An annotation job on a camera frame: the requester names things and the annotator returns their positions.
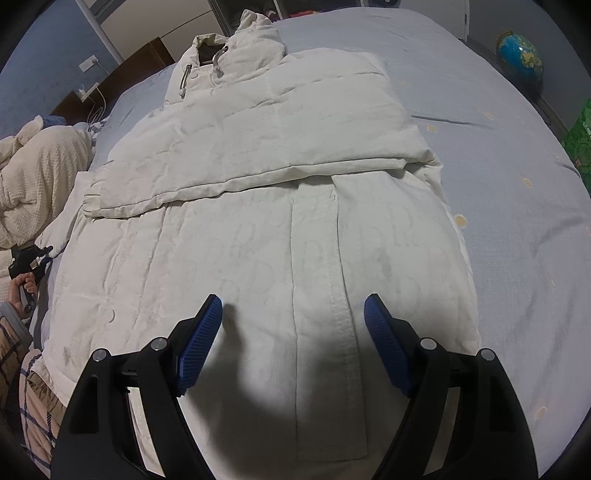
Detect person's left forearm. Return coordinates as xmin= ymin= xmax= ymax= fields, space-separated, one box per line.
xmin=0 ymin=300 xmax=34 ymax=356

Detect green printed box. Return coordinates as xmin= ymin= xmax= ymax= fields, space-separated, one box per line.
xmin=562 ymin=97 xmax=591 ymax=192

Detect sliding wardrobe door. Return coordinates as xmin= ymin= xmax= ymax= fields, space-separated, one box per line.
xmin=90 ymin=0 xmax=218 ymax=65

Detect cream knitted blanket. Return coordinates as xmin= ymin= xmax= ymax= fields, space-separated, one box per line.
xmin=0 ymin=115 xmax=100 ymax=250

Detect person's left hand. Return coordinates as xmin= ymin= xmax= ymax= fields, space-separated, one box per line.
xmin=8 ymin=273 xmax=37 ymax=319

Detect bed with light blue sheet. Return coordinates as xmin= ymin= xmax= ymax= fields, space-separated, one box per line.
xmin=28 ymin=4 xmax=587 ymax=480

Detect person's plaid pajama pants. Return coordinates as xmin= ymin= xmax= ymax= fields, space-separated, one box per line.
xmin=0 ymin=318 xmax=68 ymax=467

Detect white puffer jacket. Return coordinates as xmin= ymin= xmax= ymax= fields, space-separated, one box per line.
xmin=34 ymin=9 xmax=481 ymax=480

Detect blue globe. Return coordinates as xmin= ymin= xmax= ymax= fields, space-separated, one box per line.
xmin=495 ymin=30 xmax=552 ymax=107

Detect brown wooden headboard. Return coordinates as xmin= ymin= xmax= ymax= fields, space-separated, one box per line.
xmin=48 ymin=37 xmax=176 ymax=125

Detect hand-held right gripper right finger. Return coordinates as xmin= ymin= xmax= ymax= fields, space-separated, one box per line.
xmin=364 ymin=294 xmax=539 ymax=480

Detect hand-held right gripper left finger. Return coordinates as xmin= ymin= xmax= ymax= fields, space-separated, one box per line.
xmin=51 ymin=294 xmax=223 ymax=480

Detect white charger cable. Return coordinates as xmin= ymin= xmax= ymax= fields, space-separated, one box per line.
xmin=87 ymin=88 xmax=110 ymax=126

